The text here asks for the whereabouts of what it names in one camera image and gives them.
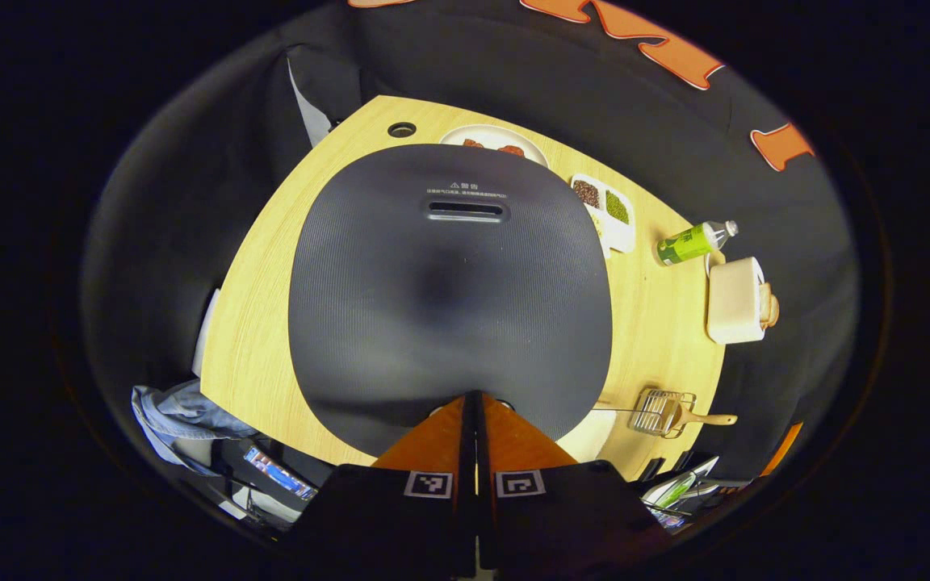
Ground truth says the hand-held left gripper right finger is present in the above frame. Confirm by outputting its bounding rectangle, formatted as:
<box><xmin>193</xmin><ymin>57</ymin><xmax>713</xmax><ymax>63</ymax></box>
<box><xmin>478</xmin><ymin>391</ymin><xmax>672</xmax><ymax>579</ymax></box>

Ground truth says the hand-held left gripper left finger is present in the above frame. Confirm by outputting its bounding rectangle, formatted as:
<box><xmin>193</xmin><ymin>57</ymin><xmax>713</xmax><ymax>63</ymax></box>
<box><xmin>287</xmin><ymin>391</ymin><xmax>479</xmax><ymax>579</ymax></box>

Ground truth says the dark grey rice cooker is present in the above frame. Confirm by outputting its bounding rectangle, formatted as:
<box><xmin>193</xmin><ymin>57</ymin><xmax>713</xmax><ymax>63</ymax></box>
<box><xmin>288</xmin><ymin>144</ymin><xmax>614</xmax><ymax>459</ymax></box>

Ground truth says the phone with lit screen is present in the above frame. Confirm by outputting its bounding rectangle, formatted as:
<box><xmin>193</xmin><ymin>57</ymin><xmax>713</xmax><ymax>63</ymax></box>
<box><xmin>242</xmin><ymin>444</ymin><xmax>319</xmax><ymax>502</ymax></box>

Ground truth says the cream toaster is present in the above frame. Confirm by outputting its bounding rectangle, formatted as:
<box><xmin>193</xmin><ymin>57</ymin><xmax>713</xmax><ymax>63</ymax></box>
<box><xmin>706</xmin><ymin>257</ymin><xmax>766</xmax><ymax>346</ymax></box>

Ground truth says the green label drink bottle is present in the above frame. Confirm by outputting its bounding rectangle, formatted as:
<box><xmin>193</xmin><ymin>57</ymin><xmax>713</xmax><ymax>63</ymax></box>
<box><xmin>656</xmin><ymin>219</ymin><xmax>739</xmax><ymax>266</ymax></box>

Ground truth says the blue denim garment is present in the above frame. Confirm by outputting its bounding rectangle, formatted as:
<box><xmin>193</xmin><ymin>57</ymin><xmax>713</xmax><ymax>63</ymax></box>
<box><xmin>132</xmin><ymin>379</ymin><xmax>260</xmax><ymax>477</ymax></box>

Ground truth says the white divided bean dish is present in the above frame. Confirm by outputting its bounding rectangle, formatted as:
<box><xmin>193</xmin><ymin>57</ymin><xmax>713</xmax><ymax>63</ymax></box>
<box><xmin>570</xmin><ymin>173</ymin><xmax>638</xmax><ymax>257</ymax></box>

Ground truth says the white round plate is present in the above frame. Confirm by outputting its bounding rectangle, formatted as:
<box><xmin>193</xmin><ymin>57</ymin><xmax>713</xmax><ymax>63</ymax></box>
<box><xmin>439</xmin><ymin>123</ymin><xmax>551</xmax><ymax>168</ymax></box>

